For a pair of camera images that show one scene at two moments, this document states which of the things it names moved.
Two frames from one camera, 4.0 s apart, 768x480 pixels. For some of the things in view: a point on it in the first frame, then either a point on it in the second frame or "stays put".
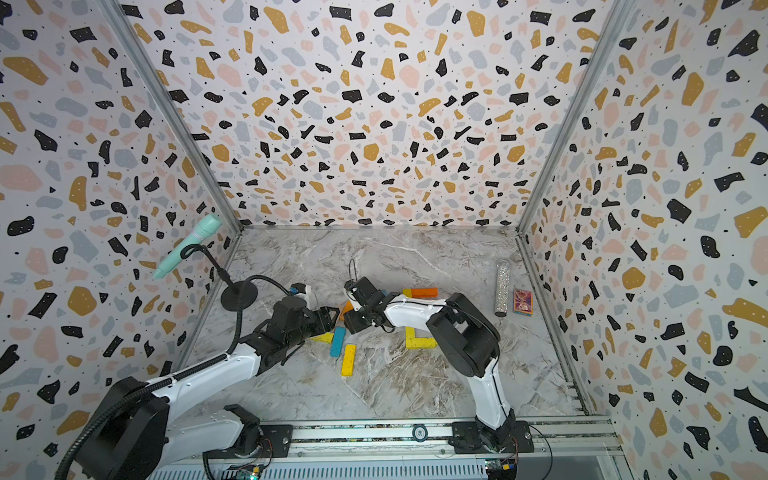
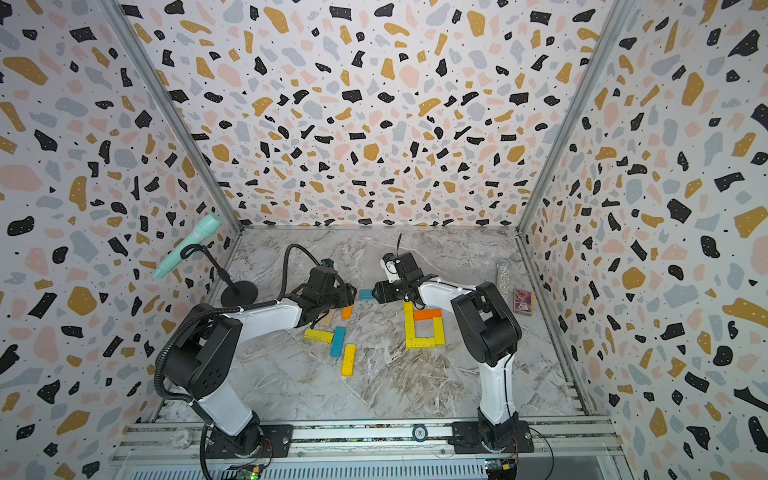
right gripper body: (359, 319) → (395, 291)
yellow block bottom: (349, 360) stays put
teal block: (337, 341) stays put
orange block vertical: (347, 308) stays put
